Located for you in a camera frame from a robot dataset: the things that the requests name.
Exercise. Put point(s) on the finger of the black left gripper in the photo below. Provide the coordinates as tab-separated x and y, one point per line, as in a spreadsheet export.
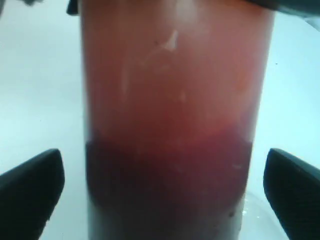
300	8
73	7

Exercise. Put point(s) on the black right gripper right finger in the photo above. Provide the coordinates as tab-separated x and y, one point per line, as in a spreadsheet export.
292	188

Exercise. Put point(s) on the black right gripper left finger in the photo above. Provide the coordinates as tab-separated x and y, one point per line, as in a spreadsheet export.
29	194

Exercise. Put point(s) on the red sauce bottle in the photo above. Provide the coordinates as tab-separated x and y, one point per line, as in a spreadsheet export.
173	90

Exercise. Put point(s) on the white rectangular tray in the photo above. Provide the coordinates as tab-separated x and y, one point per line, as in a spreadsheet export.
288	118

